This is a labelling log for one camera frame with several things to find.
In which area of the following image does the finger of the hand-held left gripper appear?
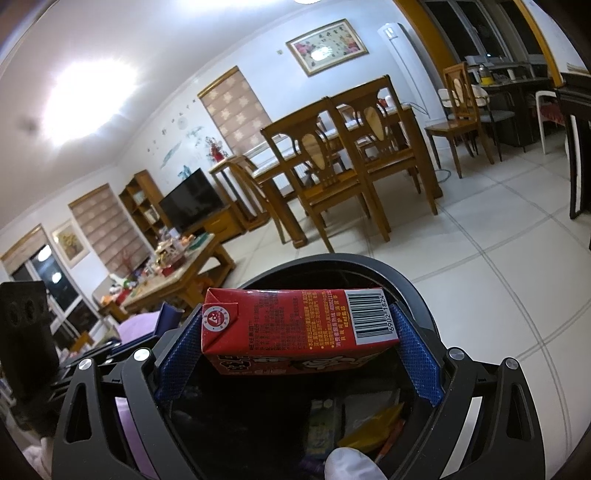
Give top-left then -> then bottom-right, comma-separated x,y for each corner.
58,340 -> 123,370
154,304 -> 186,344

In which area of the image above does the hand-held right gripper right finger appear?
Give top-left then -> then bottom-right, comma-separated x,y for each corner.
389,304 -> 546,480

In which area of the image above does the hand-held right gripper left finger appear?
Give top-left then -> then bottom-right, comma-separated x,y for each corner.
52,313 -> 207,480

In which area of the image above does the yellow packet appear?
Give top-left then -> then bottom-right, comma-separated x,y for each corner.
344,401 -> 408,452

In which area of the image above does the red milk carton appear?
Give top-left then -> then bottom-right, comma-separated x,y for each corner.
201,287 -> 402,378

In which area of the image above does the black trash bin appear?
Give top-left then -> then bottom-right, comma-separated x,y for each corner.
161,252 -> 462,480

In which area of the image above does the person's right hand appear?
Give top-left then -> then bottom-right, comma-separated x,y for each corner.
323,444 -> 385,480

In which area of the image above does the purple tablecloth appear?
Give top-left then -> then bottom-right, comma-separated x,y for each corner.
115,314 -> 161,480

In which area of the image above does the wooden coffee table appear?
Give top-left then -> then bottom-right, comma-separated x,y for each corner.
98,232 -> 237,324

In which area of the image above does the pile of small table items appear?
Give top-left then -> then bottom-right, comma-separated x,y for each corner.
104,231 -> 208,301

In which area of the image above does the window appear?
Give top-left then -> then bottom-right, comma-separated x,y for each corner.
0,224 -> 100,342

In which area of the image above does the clear plastic wrapper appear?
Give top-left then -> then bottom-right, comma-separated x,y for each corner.
344,391 -> 402,428

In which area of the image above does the wooden television stand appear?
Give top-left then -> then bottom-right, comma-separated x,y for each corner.
201,207 -> 247,244

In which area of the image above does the beige roller blind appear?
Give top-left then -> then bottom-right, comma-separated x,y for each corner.
198,65 -> 274,156
67,183 -> 151,278

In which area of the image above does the sunflower painting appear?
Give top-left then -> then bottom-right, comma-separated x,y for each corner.
50,218 -> 89,269

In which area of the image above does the pale green white packet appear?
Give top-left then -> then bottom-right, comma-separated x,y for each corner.
306,398 -> 343,459

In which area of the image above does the wooden bookshelf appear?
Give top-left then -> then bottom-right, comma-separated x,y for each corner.
118,169 -> 168,249

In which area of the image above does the black television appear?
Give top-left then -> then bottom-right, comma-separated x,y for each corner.
158,168 -> 223,234

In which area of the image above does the wooden plant stand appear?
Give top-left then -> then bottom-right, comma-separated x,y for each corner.
209,156 -> 271,232

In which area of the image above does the wooden dining chair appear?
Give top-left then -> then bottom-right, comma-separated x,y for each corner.
225,154 -> 289,246
329,75 -> 440,243
424,62 -> 496,180
260,98 -> 372,254

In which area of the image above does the red vase with flowers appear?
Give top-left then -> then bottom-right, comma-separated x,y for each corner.
204,135 -> 228,163

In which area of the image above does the wooden dining table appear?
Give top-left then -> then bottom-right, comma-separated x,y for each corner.
249,102 -> 439,250

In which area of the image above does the large ceiling lamp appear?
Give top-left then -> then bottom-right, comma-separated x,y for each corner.
44,56 -> 140,149

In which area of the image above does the white metal chair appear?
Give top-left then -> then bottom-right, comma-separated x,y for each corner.
438,87 -> 520,163

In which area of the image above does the dark wooden furniture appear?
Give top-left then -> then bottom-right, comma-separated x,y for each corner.
553,71 -> 591,221

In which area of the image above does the dark desk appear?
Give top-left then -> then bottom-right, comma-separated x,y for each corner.
464,54 -> 571,149

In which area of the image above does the white standing air conditioner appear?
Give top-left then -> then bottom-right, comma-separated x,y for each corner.
377,21 -> 438,127

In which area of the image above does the framed floral picture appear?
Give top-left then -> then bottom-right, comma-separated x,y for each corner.
285,18 -> 370,78

